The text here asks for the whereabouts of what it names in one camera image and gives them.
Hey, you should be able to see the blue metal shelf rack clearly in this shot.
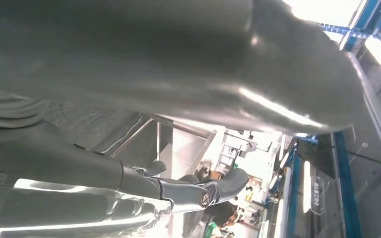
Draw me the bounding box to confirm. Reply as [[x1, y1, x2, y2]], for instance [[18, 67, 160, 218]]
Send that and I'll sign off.
[[284, 0, 381, 238]]

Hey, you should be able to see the steel side table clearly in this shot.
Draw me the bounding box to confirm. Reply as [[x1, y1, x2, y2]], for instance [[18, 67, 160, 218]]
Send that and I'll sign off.
[[106, 113, 212, 162]]

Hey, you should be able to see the person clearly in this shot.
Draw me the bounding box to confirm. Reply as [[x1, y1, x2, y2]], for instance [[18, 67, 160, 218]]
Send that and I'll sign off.
[[207, 200, 241, 238]]

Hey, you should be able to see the clear sign with lettering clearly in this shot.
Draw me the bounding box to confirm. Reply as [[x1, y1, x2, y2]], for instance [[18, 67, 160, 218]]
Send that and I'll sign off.
[[310, 176, 326, 216]]

